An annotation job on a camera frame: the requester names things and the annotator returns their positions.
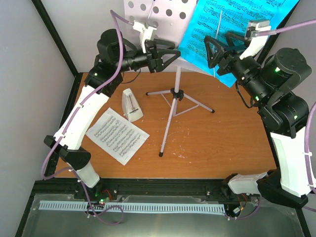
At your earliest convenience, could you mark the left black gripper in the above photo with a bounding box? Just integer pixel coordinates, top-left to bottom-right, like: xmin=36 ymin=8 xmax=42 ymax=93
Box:
xmin=116 ymin=39 xmax=181 ymax=74

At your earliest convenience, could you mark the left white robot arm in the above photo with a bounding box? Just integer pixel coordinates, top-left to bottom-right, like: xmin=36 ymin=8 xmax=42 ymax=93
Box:
xmin=44 ymin=29 xmax=181 ymax=199

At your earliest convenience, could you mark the blue sheet music page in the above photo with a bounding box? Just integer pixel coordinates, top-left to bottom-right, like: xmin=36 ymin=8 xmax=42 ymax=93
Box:
xmin=178 ymin=0 xmax=297 ymax=87

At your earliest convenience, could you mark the white metronome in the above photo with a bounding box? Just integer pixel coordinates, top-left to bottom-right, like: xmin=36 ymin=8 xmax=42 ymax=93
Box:
xmin=122 ymin=88 xmax=143 ymax=122

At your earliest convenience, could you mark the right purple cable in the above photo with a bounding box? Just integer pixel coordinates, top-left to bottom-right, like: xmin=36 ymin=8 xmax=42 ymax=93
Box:
xmin=225 ymin=19 xmax=316 ymax=220

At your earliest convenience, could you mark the purple cable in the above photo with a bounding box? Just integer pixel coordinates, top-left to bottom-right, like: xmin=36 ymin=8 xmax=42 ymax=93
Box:
xmin=40 ymin=9 xmax=136 ymax=226
xmin=225 ymin=19 xmax=316 ymax=220

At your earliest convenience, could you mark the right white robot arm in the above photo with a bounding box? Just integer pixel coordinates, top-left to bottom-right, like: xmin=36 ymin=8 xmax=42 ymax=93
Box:
xmin=204 ymin=32 xmax=314 ymax=208

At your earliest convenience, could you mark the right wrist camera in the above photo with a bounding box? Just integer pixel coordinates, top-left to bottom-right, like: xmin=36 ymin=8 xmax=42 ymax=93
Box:
xmin=239 ymin=20 xmax=271 ymax=60

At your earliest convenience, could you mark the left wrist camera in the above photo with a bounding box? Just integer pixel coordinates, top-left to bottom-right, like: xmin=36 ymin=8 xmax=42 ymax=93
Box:
xmin=133 ymin=20 xmax=157 ymax=53

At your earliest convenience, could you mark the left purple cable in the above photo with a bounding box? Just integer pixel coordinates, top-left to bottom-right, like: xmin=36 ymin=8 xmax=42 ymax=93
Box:
xmin=40 ymin=9 xmax=136 ymax=226

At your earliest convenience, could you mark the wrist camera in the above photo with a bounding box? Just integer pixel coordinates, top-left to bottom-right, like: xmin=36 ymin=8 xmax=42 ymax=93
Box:
xmin=239 ymin=20 xmax=271 ymax=60
xmin=133 ymin=20 xmax=157 ymax=53

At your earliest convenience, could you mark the light blue cable duct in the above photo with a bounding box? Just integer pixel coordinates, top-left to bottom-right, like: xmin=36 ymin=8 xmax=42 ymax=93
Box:
xmin=38 ymin=200 xmax=225 ymax=215

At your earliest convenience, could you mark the white sheet music page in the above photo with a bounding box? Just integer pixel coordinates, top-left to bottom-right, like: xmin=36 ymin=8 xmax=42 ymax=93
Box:
xmin=86 ymin=108 xmax=149 ymax=165

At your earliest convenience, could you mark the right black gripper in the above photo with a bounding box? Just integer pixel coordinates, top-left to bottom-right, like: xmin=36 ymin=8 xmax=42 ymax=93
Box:
xmin=203 ymin=32 xmax=269 ymax=104

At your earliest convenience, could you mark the black aluminium frame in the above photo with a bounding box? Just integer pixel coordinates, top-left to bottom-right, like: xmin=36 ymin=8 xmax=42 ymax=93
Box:
xmin=14 ymin=0 xmax=316 ymax=237

